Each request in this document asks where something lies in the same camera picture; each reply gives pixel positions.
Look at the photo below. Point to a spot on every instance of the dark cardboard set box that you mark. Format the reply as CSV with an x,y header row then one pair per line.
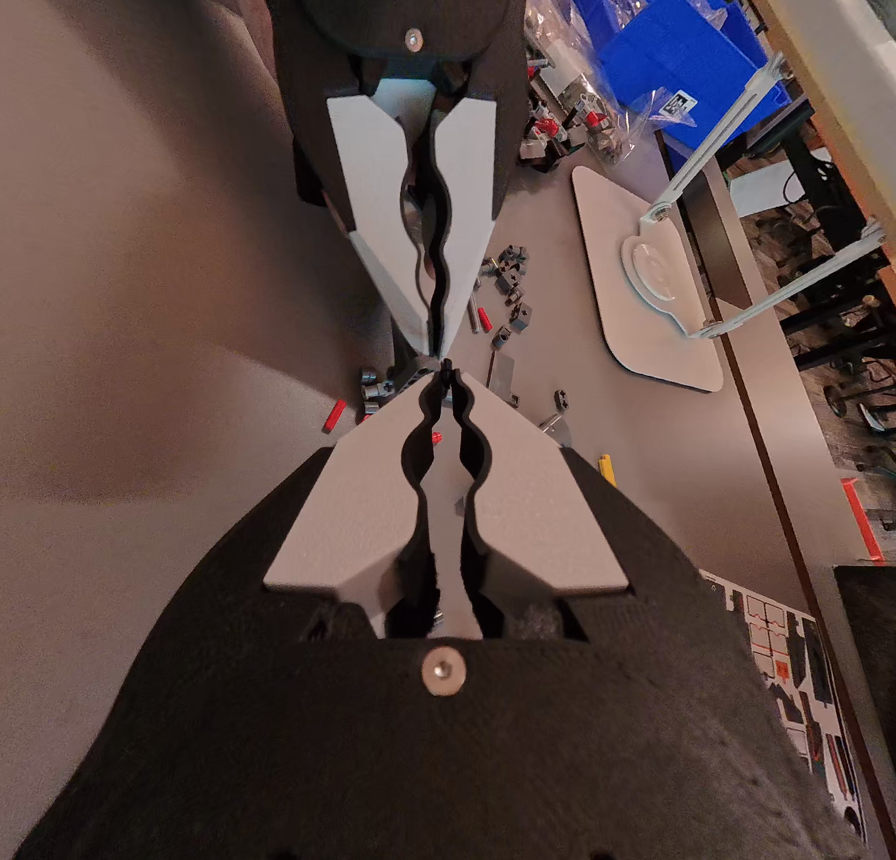
x,y
868,664

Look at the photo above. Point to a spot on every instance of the small black lego pin connector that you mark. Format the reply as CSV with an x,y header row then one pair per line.
x,y
446,371

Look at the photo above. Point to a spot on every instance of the black office chair base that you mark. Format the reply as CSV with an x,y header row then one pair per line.
x,y
861,398

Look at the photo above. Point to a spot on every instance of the blue storage bins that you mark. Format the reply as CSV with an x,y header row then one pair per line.
x,y
672,47

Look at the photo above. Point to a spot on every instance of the yellow lego axle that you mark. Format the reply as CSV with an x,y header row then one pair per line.
x,y
607,469

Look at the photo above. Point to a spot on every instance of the plastic bag of lego parts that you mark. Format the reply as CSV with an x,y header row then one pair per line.
x,y
616,131

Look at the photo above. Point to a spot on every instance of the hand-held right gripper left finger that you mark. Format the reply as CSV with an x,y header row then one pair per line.
x,y
343,517

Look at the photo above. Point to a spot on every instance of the pile of dark grey lego connectors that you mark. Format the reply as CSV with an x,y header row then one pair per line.
x,y
511,279

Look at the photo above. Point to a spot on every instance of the red storage bin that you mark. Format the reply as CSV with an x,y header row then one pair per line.
x,y
862,517

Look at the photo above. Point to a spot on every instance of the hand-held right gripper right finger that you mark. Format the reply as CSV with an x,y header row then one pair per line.
x,y
546,524

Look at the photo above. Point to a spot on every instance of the light grey lego axle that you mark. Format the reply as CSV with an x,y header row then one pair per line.
x,y
474,312

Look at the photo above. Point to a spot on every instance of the sticker sheet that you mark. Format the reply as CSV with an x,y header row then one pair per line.
x,y
791,664

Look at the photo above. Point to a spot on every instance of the flat grey lego tile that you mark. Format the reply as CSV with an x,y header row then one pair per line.
x,y
504,377

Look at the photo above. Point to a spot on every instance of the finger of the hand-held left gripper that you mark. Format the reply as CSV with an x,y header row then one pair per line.
x,y
371,174
469,174

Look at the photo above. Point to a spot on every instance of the partly built lego car model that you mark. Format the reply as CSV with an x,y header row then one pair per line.
x,y
549,138

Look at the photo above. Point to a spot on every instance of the long grey lego panel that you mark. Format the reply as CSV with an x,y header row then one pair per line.
x,y
554,429

